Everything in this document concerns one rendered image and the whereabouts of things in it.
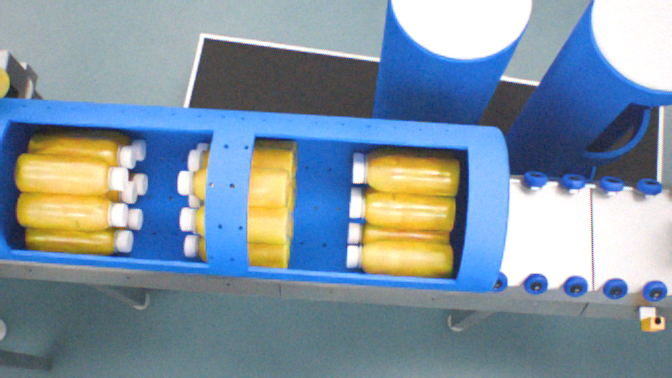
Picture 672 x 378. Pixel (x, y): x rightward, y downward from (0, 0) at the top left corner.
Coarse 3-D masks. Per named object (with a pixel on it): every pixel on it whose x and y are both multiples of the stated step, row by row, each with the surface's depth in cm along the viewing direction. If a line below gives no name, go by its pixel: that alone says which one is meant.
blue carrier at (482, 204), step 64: (0, 128) 121; (128, 128) 122; (192, 128) 122; (256, 128) 122; (320, 128) 123; (384, 128) 124; (448, 128) 125; (0, 192) 132; (320, 192) 145; (0, 256) 127; (64, 256) 125; (128, 256) 136; (320, 256) 140
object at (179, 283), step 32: (512, 192) 149; (544, 192) 149; (512, 224) 147; (544, 224) 147; (576, 224) 147; (608, 224) 147; (640, 224) 147; (512, 256) 145; (544, 256) 145; (576, 256) 145; (608, 256) 145; (640, 256) 145; (160, 288) 153; (192, 288) 151; (224, 288) 150; (256, 288) 149; (288, 288) 148; (320, 288) 148; (352, 288) 147
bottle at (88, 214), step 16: (32, 208) 127; (48, 208) 127; (64, 208) 127; (80, 208) 127; (96, 208) 127; (112, 208) 129; (32, 224) 128; (48, 224) 128; (64, 224) 128; (80, 224) 127; (96, 224) 128; (112, 224) 130
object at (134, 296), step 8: (96, 288) 197; (104, 288) 195; (112, 288) 197; (120, 288) 204; (128, 288) 212; (136, 288) 221; (112, 296) 212; (120, 296) 210; (128, 296) 213; (136, 296) 221; (144, 296) 230; (128, 304) 228; (136, 304) 226; (144, 304) 231
